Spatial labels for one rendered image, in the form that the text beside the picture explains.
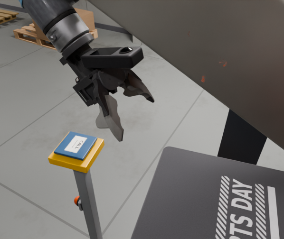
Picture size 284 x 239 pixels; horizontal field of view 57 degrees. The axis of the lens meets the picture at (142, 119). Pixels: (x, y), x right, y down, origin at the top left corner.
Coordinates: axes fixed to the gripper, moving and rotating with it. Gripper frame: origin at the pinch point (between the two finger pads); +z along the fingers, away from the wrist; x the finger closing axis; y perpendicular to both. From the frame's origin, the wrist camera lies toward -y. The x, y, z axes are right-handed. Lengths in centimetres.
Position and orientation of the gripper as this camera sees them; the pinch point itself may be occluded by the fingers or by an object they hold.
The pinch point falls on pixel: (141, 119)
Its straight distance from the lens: 55.0
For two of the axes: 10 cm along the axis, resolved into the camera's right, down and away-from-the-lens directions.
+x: -4.5, 5.6, -7.0
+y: -6.8, 2.9, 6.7
